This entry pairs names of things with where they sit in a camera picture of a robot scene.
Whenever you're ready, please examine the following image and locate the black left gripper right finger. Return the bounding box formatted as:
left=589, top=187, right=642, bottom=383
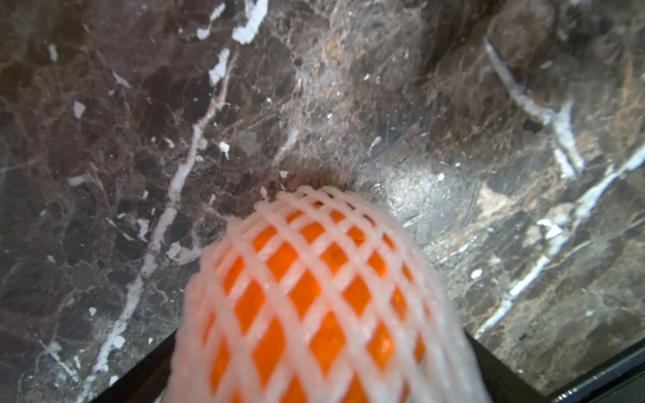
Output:
left=465, top=332, right=549, bottom=403

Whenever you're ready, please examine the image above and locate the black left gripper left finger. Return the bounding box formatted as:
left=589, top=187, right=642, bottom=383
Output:
left=91, top=332, right=176, bottom=403

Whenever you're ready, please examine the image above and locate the netted orange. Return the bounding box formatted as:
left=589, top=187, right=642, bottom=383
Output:
left=163, top=186, right=490, bottom=402

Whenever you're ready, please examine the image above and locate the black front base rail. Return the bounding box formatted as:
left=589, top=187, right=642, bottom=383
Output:
left=548, top=339, right=645, bottom=403

